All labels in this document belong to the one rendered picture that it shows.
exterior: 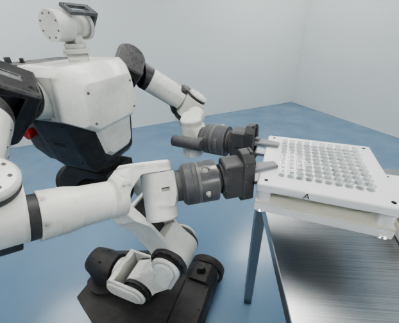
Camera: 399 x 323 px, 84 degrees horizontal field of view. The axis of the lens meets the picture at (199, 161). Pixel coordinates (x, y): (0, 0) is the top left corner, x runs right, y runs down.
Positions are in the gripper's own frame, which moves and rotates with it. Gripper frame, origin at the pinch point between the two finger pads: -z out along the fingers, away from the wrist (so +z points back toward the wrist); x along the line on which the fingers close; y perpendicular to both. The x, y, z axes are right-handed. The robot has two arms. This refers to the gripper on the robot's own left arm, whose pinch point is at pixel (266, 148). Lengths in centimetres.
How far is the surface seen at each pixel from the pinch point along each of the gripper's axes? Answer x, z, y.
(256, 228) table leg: 44.7, 3.0, -13.8
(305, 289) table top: 18.0, -15.0, 23.0
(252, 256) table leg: 63, 4, -14
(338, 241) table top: 18.2, -20.8, 6.9
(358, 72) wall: 34, -49, -361
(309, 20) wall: -38, 37, -433
